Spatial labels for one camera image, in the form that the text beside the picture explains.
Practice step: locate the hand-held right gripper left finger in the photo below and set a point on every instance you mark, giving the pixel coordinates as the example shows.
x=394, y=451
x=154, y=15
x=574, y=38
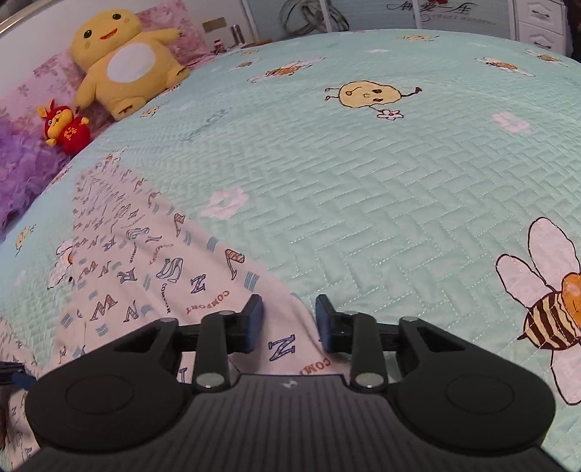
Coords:
x=256, y=324

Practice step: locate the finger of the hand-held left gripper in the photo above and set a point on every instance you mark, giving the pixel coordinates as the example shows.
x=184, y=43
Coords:
x=22, y=380

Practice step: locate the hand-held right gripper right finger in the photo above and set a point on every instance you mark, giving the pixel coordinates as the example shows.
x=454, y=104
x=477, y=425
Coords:
x=323, y=323

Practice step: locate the letter-print pants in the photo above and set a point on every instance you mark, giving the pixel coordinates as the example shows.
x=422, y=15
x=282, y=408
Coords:
x=136, y=272

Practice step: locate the bee-print quilted bedspread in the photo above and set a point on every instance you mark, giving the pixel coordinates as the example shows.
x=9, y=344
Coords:
x=363, y=181

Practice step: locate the purple ruffled cushion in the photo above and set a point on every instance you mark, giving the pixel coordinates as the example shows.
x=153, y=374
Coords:
x=27, y=172

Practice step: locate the red plush toy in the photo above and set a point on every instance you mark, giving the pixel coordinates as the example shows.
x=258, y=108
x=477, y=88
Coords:
x=66, y=129

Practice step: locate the yellow plush toy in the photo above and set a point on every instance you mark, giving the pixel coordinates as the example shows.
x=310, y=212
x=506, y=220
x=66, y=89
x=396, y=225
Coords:
x=127, y=63

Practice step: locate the pink floral pillow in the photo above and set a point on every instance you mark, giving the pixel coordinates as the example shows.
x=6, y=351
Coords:
x=50, y=77

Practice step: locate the sliding-door wardrobe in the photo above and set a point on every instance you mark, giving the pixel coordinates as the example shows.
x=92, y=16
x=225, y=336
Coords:
x=363, y=16

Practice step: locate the white drawer cabinet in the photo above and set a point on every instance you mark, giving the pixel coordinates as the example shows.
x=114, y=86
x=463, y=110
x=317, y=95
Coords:
x=542, y=22

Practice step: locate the grey wall socket plate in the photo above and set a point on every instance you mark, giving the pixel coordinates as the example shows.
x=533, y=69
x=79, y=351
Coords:
x=214, y=25

